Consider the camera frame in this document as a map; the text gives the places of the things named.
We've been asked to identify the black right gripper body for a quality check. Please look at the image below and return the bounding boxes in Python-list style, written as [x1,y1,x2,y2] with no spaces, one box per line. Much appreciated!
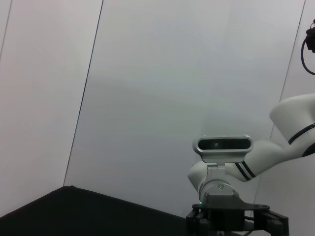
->
[191,190,271,236]

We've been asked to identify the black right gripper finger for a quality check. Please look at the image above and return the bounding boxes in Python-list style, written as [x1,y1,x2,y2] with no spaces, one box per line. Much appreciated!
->
[254,210,290,236]
[186,204,206,236]

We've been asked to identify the black tablecloth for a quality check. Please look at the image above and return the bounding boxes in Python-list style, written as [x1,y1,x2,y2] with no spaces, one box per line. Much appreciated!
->
[0,185,197,236]

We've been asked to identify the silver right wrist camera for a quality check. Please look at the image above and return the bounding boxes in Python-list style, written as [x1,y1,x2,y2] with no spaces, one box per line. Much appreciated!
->
[192,134,252,182]

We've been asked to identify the black cable with plug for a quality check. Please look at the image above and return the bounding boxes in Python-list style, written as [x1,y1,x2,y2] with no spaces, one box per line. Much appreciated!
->
[301,21,315,76]

